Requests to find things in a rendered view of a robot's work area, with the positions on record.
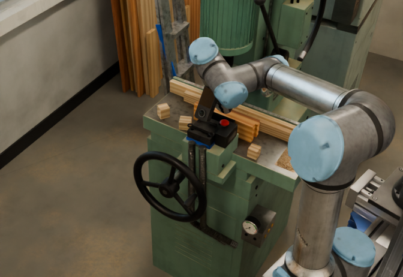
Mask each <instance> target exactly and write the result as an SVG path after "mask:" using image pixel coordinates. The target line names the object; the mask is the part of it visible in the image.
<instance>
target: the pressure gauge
mask: <svg viewBox="0 0 403 277"><path fill-rule="evenodd" d="M249 227H250V228H249ZM242 228H243V229H244V230H245V231H246V232H247V233H249V234H252V235H254V234H257V233H258V231H259V229H260V228H261V224H260V221H259V220H258V219H257V218H255V217H253V216H247V217H246V218H245V220H244V221H243V222H242ZM246 228H247V229H246Z"/></svg>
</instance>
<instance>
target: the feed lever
mask: <svg viewBox="0 0 403 277"><path fill-rule="evenodd" d="M265 2H266V0H254V3H255V4H256V5H259V6H260V9H261V12H262V15H263V18H264V21H265V23H266V26H267V30H268V32H269V35H270V38H271V40H272V44H273V47H274V48H273V50H272V52H271V54H270V56H273V55H281V56H283V57H284V59H285V60H287V61H288V58H289V51H288V50H284V49H281V48H279V47H278V45H277V42H276V39H275V36H274V33H273V30H272V27H271V24H270V21H269V18H268V15H267V11H266V8H265V6H264V3H265Z"/></svg>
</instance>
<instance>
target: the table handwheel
mask: <svg viewBox="0 0 403 277"><path fill-rule="evenodd" d="M152 159H155V160H160V161H163V162H166V163H168V164H170V165H171V166H172V167H171V171H170V176H169V177H167V178H165V179H164V180H163V181H162V182H161V183H155V182H148V181H145V180H143V178H142V165H143V164H144V163H145V162H146V161H148V160H152ZM176 169H178V171H177V172H176ZM175 172H176V173H175ZM133 175H134V180H135V182H136V185H137V187H138V189H139V191H140V193H141V194H142V196H143V197H144V198H145V200H146V201H147V202H148V203H149V204H150V205H151V206H152V207H153V208H154V209H156V210H157V211H159V213H161V214H163V215H164V216H166V217H168V218H170V219H173V220H175V221H179V222H194V221H196V220H198V219H200V218H201V217H202V216H203V215H204V213H205V211H206V208H207V197H206V193H205V190H204V187H203V185H202V183H201V182H200V180H199V179H198V177H197V176H196V175H195V173H194V172H193V171H192V170H191V169H190V168H189V167H188V166H187V165H186V164H184V163H183V162H182V161H180V160H179V159H177V158H175V157H174V156H172V155H169V154H167V153H164V152H159V151H149V152H145V153H143V154H141V155H140V156H139V157H138V158H137V159H136V161H135V163H134V167H133ZM185 178H187V179H188V180H189V181H190V182H191V184H192V186H193V187H194V189H195V191H196V193H197V196H198V200H199V205H198V208H197V210H196V211H195V212H194V213H193V211H192V210H191V209H190V208H185V207H184V201H183V200H182V199H181V197H180V196H179V195H178V193H177V192H178V191H179V189H180V186H179V184H180V183H181V182H182V181H183V180H184V179H185ZM146 186H151V187H154V188H158V189H159V192H160V194H161V195H162V196H163V197H165V198H172V197H174V198H175V199H176V200H177V202H178V203H179V204H180V205H181V206H182V207H183V208H184V210H185V211H186V212H187V214H181V213H177V212H174V211H172V210H170V209H168V208H167V207H165V206H163V205H162V204H161V203H160V202H159V201H158V200H157V199H156V198H155V197H154V196H153V195H152V194H151V193H150V192H149V190H148V189H147V187H146Z"/></svg>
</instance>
